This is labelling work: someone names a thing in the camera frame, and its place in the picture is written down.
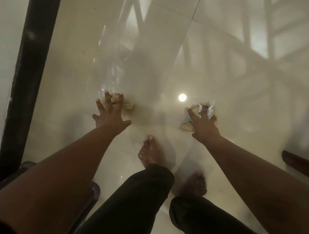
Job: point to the person's right hand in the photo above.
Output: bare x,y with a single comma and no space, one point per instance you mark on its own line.
206,129

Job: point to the person's left hand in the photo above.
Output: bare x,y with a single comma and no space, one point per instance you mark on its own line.
109,120

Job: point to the colourful paper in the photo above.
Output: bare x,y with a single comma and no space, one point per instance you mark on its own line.
187,126

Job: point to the brown paper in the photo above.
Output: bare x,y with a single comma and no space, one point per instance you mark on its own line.
128,104

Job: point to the person's left forearm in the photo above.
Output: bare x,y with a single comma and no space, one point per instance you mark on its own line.
53,178

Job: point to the person's right forearm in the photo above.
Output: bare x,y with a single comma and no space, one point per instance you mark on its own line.
265,183

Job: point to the person's left foot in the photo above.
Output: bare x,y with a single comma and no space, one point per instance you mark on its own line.
149,152

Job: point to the person's foot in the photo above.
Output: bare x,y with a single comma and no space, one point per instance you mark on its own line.
194,184
149,152

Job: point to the person's right foot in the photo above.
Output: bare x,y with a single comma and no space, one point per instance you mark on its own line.
194,184

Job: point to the person's dark clothing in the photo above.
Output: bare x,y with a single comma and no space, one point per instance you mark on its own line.
135,205

